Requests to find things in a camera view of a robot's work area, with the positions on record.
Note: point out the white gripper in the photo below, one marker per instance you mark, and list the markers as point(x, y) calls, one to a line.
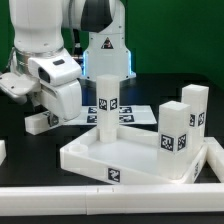
point(64, 101)

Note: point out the white desk top tray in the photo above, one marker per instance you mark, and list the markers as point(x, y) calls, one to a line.
point(130, 160)

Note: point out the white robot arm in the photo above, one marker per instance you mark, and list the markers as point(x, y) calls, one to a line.
point(57, 43)

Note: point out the white paper marker sheet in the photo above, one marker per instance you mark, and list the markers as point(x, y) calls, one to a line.
point(132, 114)

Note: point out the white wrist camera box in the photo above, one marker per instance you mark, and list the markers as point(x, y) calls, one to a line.
point(55, 71)

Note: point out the white L-shaped fence wall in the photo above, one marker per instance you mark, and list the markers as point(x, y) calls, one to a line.
point(111, 199)

